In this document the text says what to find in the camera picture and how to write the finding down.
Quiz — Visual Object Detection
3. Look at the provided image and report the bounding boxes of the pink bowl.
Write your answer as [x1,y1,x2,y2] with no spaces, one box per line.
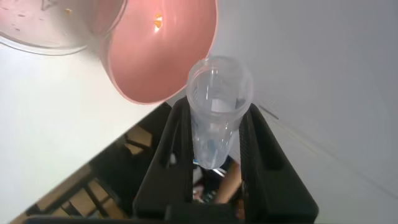
[99,0,218,105]

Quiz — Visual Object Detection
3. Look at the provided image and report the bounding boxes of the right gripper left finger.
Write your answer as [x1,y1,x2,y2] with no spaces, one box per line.
[132,96,195,218]

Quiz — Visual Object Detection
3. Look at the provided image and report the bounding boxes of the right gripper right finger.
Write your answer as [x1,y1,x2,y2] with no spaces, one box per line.
[238,103,320,223]

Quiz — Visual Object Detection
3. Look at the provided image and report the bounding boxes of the test tube with red pigment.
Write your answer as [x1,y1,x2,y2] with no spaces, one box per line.
[185,55,254,170]

